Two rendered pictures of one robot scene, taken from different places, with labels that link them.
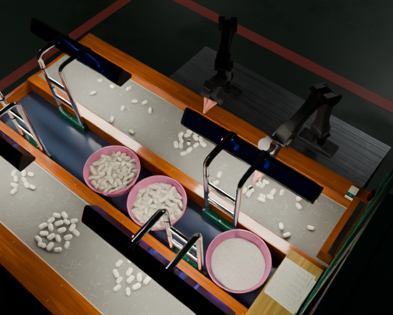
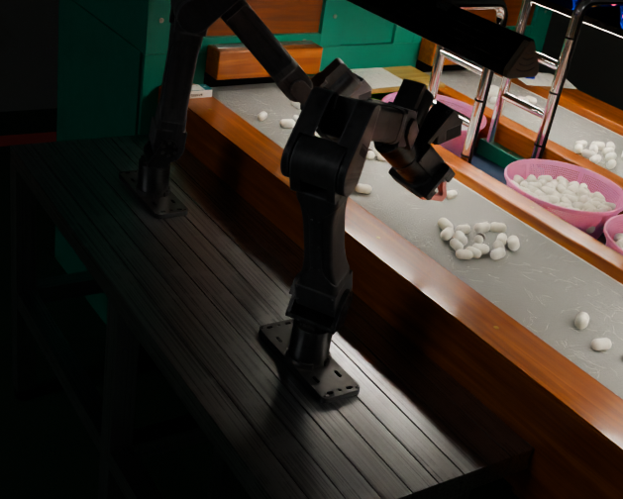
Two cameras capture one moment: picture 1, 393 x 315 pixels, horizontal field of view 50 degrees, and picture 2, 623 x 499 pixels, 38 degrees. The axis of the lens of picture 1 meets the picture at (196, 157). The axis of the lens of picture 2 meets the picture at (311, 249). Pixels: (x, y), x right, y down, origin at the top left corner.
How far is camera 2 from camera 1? 293 cm
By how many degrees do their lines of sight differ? 95
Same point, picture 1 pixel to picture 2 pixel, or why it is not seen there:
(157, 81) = (559, 369)
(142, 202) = (592, 206)
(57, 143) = not seen: outside the picture
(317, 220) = (275, 108)
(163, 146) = (545, 256)
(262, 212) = not seen: hidden behind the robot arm
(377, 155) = (53, 147)
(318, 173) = (228, 122)
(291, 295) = (374, 73)
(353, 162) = (116, 155)
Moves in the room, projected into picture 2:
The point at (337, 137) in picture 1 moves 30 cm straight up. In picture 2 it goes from (100, 186) to (107, 42)
